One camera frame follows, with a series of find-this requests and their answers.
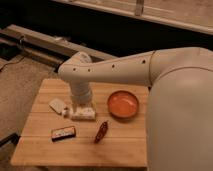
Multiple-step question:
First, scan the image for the black rectangular snack bar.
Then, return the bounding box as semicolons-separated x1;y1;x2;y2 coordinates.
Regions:
51;126;76;142

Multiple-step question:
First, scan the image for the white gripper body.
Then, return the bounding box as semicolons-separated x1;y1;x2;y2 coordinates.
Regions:
70;82;92;111

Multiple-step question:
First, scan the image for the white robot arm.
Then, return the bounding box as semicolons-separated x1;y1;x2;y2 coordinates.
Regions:
58;47;213;171

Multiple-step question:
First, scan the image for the orange bowl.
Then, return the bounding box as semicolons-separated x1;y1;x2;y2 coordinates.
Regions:
107;90;139;118

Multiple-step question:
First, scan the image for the black cable on carpet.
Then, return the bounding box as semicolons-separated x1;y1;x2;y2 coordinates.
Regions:
0;54;26;73

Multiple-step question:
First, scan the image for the long wooden beam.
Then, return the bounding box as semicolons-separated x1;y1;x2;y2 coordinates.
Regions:
0;25;115;60

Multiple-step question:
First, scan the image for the white rectangular box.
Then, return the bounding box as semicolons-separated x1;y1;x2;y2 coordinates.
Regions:
70;106;96;120

